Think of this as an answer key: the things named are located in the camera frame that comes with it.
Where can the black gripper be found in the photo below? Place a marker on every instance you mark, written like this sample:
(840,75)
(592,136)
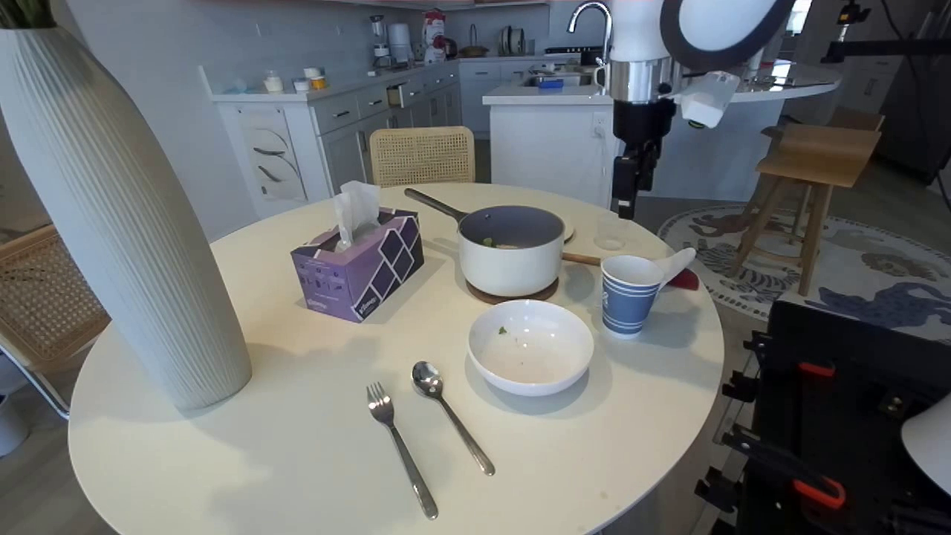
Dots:
(641,130)

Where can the tissue sheet protruding from box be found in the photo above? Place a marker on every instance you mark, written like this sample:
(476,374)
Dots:
(359,210)

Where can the purple patterned tissue box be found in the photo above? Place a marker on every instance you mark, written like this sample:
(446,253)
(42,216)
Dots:
(366,273)

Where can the white kitchen island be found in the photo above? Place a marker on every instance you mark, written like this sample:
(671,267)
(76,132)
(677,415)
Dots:
(555,138)

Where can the blue striped paper cup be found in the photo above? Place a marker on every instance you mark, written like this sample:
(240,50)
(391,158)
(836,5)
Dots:
(628,298)

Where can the dark round trivet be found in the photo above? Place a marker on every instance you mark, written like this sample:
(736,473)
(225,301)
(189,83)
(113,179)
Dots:
(516,295)

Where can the chrome curved faucet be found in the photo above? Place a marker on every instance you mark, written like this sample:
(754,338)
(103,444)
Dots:
(585,14)

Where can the white ceramic bowl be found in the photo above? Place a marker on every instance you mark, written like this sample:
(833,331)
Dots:
(530,346)

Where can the wooden bar stool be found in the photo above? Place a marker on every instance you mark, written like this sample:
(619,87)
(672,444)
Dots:
(818,158)

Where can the beige upholstered chair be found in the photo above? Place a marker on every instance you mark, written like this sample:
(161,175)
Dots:
(420,155)

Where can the patterned round rug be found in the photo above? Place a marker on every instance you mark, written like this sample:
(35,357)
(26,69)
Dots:
(871,277)

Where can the silver metal spoon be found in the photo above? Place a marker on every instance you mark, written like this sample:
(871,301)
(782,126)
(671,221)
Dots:
(446,405)

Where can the black perforated workbench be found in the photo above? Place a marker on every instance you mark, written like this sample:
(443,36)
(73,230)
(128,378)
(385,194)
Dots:
(852,426)

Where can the silver metal fork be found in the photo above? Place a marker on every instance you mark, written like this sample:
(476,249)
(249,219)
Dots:
(397,435)

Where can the white drawer cabinet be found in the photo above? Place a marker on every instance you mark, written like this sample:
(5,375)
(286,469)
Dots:
(286,149)

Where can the tall ribbed grey vase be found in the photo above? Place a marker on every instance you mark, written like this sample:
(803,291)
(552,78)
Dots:
(108,219)

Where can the wicker back chair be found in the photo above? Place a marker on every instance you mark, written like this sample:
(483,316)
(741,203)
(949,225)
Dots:
(47,298)

